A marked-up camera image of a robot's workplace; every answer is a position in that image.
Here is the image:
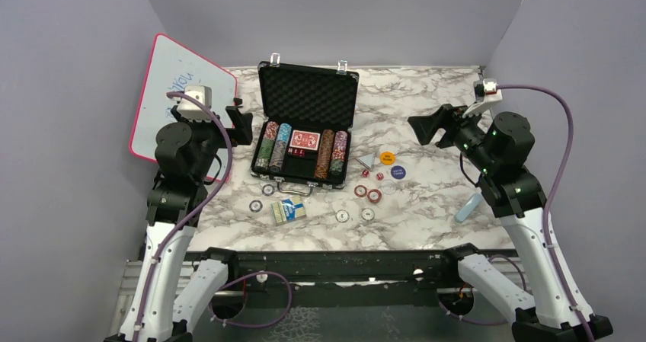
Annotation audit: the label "orange dealer button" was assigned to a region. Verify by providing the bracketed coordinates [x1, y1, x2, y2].
[379, 151, 396, 165]

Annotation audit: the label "purple green chip stack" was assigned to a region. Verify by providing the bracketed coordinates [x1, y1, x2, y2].
[328, 131, 348, 176]

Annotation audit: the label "red poker chip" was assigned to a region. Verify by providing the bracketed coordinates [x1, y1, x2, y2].
[366, 189, 382, 204]
[353, 185, 368, 198]

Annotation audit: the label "red poker chip right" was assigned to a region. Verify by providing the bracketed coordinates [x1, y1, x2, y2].
[366, 189, 382, 204]

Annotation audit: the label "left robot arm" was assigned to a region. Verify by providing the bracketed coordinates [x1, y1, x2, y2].
[108, 104, 253, 341]

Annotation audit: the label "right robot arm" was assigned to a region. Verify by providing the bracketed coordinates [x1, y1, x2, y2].
[408, 104, 613, 341]

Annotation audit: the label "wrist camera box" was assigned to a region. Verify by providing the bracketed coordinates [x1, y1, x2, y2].
[177, 85, 212, 123]
[462, 78, 503, 118]

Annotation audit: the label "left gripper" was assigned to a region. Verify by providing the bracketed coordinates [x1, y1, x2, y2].
[173, 104, 253, 182]

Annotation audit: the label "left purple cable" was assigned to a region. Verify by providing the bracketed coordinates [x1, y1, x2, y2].
[132, 91, 234, 342]

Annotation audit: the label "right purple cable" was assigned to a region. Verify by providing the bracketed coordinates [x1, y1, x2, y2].
[497, 83, 596, 342]

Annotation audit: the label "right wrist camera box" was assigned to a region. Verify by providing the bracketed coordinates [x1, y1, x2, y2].
[462, 78, 503, 118]

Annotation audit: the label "pink framed whiteboard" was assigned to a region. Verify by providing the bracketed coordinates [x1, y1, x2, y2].
[128, 33, 238, 184]

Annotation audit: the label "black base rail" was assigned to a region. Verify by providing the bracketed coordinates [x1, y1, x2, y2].
[183, 248, 478, 314]

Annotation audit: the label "clear plastic triangle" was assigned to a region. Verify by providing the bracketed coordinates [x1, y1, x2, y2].
[356, 153, 376, 171]

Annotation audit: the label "blue orange chip stack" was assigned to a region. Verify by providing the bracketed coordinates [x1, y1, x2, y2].
[268, 123, 293, 173]

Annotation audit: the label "purple cable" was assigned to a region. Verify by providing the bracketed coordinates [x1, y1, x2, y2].
[132, 91, 234, 342]
[497, 83, 596, 342]

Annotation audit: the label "white poker chip right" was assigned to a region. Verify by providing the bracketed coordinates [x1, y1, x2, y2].
[360, 208, 375, 222]

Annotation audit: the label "red playing card deck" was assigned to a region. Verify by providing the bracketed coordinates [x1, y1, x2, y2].
[289, 129, 321, 152]

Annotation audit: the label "red dice in case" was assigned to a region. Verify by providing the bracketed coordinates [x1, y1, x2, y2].
[287, 147, 306, 158]

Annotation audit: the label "red green chip stack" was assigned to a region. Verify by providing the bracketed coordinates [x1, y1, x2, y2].
[254, 121, 280, 171]

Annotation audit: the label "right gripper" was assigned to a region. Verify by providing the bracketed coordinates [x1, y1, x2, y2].
[409, 101, 499, 174]

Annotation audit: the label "blue playing card deck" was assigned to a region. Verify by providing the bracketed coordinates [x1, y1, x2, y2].
[271, 196, 306, 225]

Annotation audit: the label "blue white poker chip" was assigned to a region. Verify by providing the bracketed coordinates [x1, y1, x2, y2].
[249, 200, 263, 213]

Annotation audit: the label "grey poker chip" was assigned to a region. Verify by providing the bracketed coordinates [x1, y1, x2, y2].
[262, 184, 275, 197]

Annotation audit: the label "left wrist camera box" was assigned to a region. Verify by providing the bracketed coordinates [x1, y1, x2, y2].
[177, 85, 212, 123]

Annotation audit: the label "orange black chip stack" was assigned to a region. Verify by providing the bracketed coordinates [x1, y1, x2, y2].
[314, 129, 335, 179]

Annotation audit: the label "blue dealer button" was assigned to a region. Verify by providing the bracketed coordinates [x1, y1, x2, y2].
[390, 165, 407, 180]

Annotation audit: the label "black poker case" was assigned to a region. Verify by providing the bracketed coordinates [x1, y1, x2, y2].
[250, 53, 360, 196]

